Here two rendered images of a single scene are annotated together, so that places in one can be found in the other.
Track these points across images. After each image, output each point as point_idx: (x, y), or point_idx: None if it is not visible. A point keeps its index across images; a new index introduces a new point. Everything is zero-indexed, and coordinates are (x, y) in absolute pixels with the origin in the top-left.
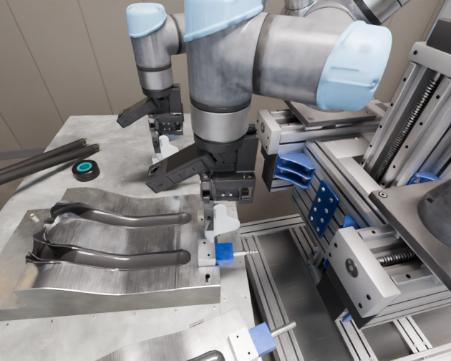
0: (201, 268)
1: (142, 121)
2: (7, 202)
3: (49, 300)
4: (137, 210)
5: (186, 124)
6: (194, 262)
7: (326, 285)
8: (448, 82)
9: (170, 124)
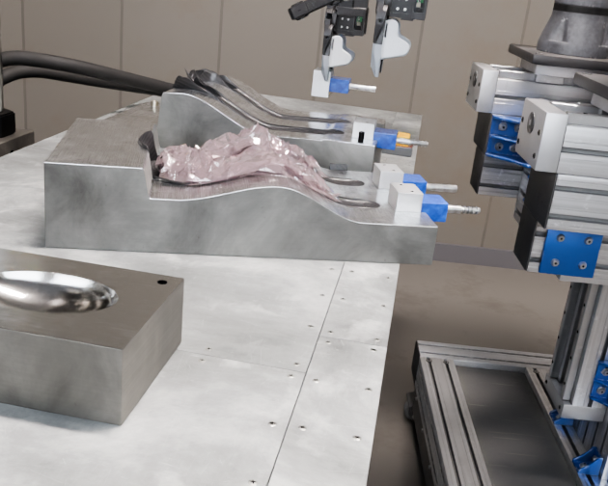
0: (354, 138)
1: (290, 101)
2: (105, 115)
3: (184, 123)
4: (283, 112)
5: (360, 113)
6: (347, 135)
7: (522, 227)
8: None
9: (349, 20)
